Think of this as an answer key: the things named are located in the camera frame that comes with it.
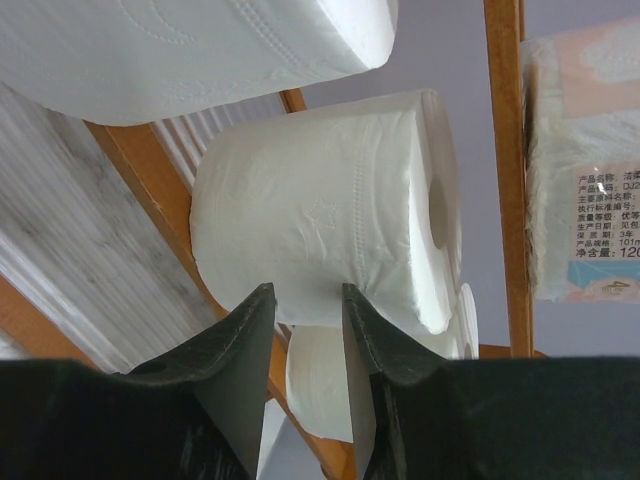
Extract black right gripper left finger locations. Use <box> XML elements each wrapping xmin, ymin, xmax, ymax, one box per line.
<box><xmin>1</xmin><ymin>283</ymin><xmax>276</xmax><ymax>479</ymax></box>

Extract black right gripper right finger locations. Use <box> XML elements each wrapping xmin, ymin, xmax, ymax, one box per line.
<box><xmin>342</xmin><ymin>284</ymin><xmax>639</xmax><ymax>479</ymax></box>

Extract white paper roll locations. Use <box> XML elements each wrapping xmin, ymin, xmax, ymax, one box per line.
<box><xmin>190</xmin><ymin>90</ymin><xmax>461</xmax><ymax>334</ymax></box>
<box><xmin>1</xmin><ymin>1</ymin><xmax>399</xmax><ymax>126</ymax></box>
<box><xmin>286</xmin><ymin>283</ymin><xmax>479</xmax><ymax>443</ymax></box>

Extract plastic pinkish paper roll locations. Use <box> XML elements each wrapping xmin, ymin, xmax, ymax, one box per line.
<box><xmin>521</xmin><ymin>17</ymin><xmax>639</xmax><ymax>303</ymax></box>

